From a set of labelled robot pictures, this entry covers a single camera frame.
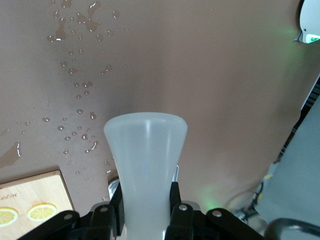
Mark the translucent sauce bottle orange cap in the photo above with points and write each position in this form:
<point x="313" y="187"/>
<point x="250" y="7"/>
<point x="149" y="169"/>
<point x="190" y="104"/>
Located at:
<point x="146" y="162"/>

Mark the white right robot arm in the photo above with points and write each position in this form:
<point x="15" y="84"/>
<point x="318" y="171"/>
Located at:
<point x="308" y="15"/>

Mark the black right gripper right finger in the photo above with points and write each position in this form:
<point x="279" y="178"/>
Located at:
<point x="185" y="225"/>

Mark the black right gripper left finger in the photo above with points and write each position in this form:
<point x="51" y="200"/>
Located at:
<point x="102" y="222"/>

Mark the lemon slice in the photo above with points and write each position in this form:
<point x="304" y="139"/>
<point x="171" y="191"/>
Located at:
<point x="42" y="212"/>
<point x="8" y="216"/>

